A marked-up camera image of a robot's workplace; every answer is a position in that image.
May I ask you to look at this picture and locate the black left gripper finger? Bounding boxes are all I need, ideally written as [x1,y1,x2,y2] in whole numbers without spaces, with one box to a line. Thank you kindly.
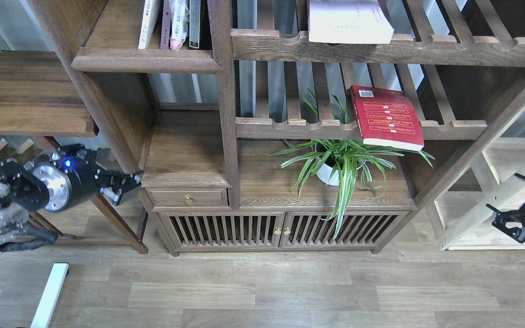
[96,169,144,205]
[51,144,110,163]

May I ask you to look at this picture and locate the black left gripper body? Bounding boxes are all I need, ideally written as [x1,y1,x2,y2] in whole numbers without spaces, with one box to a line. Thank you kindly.
[32,152,101,212]

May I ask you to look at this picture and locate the yellow green cover book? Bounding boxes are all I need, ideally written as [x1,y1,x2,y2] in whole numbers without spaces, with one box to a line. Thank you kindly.
[138,0,162,49]

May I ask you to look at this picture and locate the white pale purple book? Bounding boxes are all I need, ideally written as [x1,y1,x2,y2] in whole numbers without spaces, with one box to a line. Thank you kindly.
[308,0,394,44]

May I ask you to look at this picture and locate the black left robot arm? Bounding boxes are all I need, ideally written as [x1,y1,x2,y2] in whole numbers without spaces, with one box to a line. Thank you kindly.
[0,143,143,252]

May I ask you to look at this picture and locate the light wooden shelf unit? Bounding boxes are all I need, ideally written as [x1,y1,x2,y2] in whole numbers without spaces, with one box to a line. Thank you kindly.
[426,109,525,251]

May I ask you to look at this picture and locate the white metal leg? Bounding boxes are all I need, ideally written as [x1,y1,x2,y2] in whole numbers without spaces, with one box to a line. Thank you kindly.
[31,263,69,328]

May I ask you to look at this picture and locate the dark wooden bookshelf cabinet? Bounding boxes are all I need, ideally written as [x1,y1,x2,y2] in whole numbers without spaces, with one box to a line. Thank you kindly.
[29,0,525,255]

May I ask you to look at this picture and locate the mauve upright book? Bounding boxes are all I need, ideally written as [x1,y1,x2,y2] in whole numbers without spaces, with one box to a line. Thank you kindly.
[159,0,172,50]

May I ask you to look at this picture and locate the red book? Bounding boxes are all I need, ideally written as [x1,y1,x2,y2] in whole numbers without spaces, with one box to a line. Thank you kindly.
[350,85,424,151]

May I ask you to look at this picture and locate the dark green upright book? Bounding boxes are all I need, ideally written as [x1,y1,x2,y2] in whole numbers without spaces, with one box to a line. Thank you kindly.
[188,0,202,49]

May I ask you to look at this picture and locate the white plant pot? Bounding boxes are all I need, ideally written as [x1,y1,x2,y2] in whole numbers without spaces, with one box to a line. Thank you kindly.
[315,158,354,186]

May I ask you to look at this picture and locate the green spider plant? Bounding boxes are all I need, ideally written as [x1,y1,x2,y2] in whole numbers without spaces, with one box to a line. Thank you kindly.
[265,89,435,239]

